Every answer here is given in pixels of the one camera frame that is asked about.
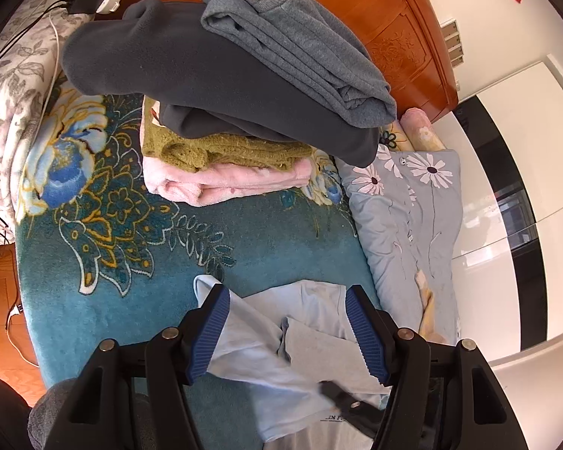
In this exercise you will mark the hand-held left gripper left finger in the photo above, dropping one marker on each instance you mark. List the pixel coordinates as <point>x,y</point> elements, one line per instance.
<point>211,333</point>

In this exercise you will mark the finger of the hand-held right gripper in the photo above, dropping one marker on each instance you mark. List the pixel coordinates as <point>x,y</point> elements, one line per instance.
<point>352,408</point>

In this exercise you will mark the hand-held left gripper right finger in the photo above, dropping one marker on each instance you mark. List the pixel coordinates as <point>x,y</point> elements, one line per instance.
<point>366,337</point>

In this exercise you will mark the light blue shirt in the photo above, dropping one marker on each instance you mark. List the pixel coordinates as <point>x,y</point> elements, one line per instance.
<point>262,337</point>

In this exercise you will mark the teal floral blanket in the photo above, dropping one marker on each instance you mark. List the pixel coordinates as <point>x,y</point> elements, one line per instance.
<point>145,300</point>

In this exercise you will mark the beige fuzzy sweater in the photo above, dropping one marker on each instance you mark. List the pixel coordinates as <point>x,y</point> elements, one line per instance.
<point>429,300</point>

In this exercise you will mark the light blue floral quilt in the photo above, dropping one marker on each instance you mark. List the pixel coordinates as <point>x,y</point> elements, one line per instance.
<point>403,225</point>

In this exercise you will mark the white wardrobe with black stripe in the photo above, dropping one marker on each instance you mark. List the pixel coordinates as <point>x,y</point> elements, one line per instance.
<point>488,290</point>

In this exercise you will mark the pink folded fleece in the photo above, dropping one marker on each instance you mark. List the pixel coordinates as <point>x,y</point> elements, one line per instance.
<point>225,183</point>

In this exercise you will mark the olive green knit sweater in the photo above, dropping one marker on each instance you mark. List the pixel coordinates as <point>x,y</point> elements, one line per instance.
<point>192,150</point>

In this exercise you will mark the person's grey clothing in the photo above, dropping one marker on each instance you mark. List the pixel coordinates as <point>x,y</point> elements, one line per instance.
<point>42,422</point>

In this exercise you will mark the pink floral pillow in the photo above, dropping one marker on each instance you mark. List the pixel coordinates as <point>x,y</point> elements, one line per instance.
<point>420,126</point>

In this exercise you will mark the dark grey folded fleece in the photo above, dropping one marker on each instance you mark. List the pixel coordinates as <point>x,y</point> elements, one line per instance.
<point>169,56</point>

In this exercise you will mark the grey knitted sweater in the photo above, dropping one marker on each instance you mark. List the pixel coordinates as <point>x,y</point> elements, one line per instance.
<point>300,47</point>

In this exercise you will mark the grey floral pillow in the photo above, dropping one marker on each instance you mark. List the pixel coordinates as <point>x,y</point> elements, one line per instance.
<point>9,103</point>

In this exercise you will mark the carved wooden headboard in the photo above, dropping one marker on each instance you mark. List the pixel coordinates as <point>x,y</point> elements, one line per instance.
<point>380,18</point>

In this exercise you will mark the black charger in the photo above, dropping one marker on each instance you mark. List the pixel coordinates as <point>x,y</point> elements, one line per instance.
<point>82,2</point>

